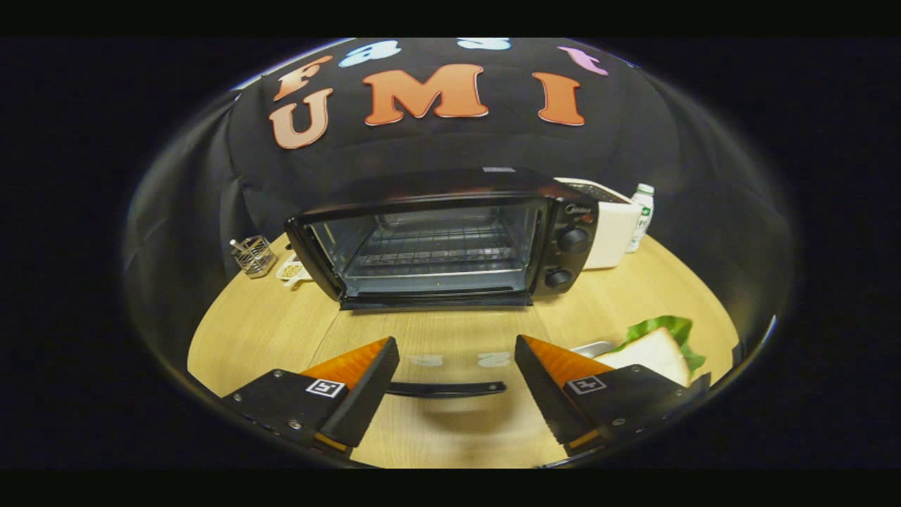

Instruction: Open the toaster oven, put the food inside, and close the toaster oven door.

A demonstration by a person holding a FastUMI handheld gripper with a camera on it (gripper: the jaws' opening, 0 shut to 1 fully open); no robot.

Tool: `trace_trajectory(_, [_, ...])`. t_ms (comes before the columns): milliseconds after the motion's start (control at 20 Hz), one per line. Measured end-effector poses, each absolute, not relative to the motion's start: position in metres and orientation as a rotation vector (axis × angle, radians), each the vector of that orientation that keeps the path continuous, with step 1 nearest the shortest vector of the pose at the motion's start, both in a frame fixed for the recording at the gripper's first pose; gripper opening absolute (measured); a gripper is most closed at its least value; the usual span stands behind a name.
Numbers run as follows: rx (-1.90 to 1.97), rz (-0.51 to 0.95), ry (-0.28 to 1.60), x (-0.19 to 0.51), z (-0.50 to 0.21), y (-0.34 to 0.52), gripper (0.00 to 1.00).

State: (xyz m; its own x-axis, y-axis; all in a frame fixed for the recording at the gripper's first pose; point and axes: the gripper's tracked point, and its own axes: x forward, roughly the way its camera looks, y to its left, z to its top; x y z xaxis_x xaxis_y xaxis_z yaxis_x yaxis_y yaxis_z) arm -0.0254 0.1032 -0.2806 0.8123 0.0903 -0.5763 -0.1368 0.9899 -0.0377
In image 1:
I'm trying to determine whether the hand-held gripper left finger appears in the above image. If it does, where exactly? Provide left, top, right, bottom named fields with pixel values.
left=220, top=337, right=400, bottom=461

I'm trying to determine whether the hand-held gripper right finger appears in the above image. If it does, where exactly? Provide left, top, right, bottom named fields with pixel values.
left=515, top=334, right=712, bottom=457

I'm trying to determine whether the lettuce sandwich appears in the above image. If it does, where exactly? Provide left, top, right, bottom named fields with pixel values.
left=607, top=315, right=707, bottom=389

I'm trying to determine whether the black toaster oven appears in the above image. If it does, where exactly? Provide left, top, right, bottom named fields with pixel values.
left=284, top=167, right=601, bottom=403

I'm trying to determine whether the white pop-up toaster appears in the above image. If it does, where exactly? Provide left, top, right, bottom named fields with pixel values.
left=555, top=177, right=643, bottom=270

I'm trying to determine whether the small white dish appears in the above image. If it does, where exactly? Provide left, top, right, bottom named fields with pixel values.
left=276, top=254, right=313, bottom=289

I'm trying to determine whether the clear plastic water bottle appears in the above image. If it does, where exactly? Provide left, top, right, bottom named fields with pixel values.
left=625, top=182, right=656, bottom=255

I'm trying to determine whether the wire mesh utensil holder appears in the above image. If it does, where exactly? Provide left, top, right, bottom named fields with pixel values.
left=229, top=234, right=277, bottom=279

